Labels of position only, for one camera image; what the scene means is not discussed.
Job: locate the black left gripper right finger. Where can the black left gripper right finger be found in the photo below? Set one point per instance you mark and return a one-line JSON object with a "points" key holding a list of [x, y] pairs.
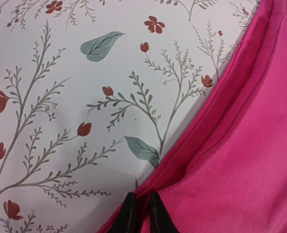
{"points": [[160, 220]]}

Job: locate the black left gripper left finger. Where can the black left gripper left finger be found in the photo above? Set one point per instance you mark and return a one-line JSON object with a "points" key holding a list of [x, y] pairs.
{"points": [[126, 219]]}

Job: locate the pink garment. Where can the pink garment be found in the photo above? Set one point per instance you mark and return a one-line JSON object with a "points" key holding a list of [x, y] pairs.
{"points": [[228, 171]]}

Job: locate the floral patterned table cloth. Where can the floral patterned table cloth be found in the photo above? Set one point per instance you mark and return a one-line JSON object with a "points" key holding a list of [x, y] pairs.
{"points": [[94, 93]]}

